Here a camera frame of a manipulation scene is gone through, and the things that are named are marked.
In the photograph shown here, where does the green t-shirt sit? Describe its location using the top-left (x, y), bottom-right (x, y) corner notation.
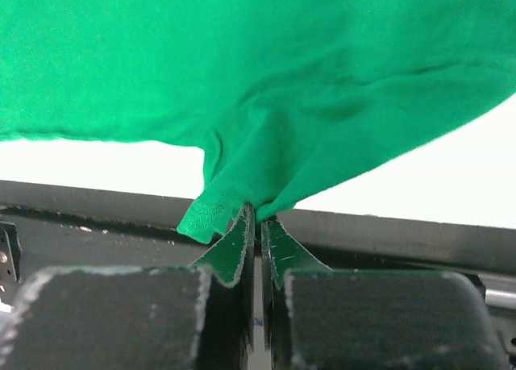
top-left (1, 0), bottom-right (515, 243)

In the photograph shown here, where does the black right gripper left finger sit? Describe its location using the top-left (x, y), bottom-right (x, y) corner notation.
top-left (1, 205), bottom-right (256, 369)

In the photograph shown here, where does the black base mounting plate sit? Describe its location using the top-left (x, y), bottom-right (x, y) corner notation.
top-left (1, 181), bottom-right (515, 308)

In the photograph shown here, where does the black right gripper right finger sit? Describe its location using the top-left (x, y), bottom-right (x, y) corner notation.
top-left (260, 218), bottom-right (508, 369)

